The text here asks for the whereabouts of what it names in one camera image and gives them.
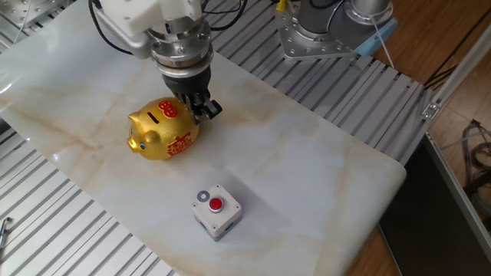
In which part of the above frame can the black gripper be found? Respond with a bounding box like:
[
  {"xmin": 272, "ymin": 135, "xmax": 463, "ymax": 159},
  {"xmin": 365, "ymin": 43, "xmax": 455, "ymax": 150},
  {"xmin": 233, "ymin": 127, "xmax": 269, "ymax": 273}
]
[{"xmin": 160, "ymin": 65, "xmax": 223, "ymax": 124}]

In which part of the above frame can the golden piggy bank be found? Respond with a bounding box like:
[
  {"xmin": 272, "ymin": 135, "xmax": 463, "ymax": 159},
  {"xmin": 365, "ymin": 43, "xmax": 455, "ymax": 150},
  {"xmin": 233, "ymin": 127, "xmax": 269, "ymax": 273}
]
[{"xmin": 127, "ymin": 97, "xmax": 200, "ymax": 161}]

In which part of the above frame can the dark cabinet panel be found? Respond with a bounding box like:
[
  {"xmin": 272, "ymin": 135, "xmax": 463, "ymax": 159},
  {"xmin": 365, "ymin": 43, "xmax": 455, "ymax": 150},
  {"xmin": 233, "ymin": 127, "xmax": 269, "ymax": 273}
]
[{"xmin": 377, "ymin": 133, "xmax": 491, "ymax": 276}]

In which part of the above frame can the silver perforated plate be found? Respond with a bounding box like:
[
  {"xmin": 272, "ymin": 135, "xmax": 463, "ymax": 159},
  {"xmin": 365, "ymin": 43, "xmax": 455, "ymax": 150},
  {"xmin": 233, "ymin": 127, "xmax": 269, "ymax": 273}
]
[{"xmin": 0, "ymin": 0, "xmax": 70, "ymax": 30}]

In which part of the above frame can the black floor cable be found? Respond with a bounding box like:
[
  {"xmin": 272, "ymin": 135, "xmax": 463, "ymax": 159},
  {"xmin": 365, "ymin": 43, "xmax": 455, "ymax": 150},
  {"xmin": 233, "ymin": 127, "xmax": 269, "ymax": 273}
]
[{"xmin": 423, "ymin": 7, "xmax": 491, "ymax": 87}]

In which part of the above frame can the silver corner bracket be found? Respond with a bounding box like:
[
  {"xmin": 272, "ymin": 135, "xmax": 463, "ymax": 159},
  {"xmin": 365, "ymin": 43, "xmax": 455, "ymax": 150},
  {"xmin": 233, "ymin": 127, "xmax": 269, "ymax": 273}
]
[{"xmin": 420, "ymin": 101, "xmax": 441, "ymax": 122}]

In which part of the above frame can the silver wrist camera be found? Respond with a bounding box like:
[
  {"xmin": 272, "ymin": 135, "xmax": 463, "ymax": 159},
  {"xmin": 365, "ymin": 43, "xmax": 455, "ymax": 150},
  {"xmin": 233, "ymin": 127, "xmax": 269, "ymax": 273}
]
[{"xmin": 94, "ymin": 9, "xmax": 153, "ymax": 61}]

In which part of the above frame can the grey floor cable bundle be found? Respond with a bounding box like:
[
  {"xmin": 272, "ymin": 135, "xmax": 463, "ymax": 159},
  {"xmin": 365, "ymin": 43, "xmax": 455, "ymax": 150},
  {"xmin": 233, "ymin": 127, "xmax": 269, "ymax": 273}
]
[{"xmin": 462, "ymin": 118, "xmax": 491, "ymax": 219}]

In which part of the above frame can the white red push-button box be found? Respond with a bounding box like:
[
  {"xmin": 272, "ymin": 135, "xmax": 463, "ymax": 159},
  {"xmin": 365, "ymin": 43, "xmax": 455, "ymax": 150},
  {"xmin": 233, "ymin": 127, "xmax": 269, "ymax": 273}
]
[{"xmin": 190, "ymin": 183, "xmax": 243, "ymax": 242}]

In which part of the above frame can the aluminium frame rail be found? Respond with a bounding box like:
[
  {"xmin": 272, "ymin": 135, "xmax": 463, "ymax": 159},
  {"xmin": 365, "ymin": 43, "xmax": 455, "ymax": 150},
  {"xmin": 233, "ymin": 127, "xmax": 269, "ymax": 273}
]
[
  {"xmin": 420, "ymin": 22, "xmax": 491, "ymax": 122},
  {"xmin": 424, "ymin": 132, "xmax": 491, "ymax": 248}
]

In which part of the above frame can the black camera cable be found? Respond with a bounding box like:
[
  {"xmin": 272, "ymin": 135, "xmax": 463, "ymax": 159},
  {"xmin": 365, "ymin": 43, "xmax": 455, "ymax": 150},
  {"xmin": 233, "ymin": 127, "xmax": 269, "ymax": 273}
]
[{"xmin": 87, "ymin": 0, "xmax": 133, "ymax": 55}]

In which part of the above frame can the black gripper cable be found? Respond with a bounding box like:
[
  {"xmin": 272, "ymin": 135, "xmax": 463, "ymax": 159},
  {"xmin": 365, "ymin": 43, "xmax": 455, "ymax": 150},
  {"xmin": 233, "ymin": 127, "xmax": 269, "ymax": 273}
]
[{"xmin": 201, "ymin": 0, "xmax": 249, "ymax": 31}]

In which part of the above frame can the white cable tie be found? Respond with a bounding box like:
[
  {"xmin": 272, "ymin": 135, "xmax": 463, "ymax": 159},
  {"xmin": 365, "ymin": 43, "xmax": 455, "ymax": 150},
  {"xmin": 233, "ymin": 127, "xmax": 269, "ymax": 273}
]
[{"xmin": 370, "ymin": 17, "xmax": 395, "ymax": 70}]

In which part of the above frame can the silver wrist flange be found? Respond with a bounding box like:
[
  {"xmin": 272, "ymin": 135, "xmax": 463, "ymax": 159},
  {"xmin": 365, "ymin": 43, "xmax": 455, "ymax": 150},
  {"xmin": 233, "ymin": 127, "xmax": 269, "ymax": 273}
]
[{"xmin": 147, "ymin": 17, "xmax": 214, "ymax": 80}]

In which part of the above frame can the white marble board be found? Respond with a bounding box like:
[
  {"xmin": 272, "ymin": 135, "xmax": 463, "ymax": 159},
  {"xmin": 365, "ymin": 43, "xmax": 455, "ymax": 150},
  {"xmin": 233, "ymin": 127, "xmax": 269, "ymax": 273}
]
[{"xmin": 0, "ymin": 0, "xmax": 407, "ymax": 276}]

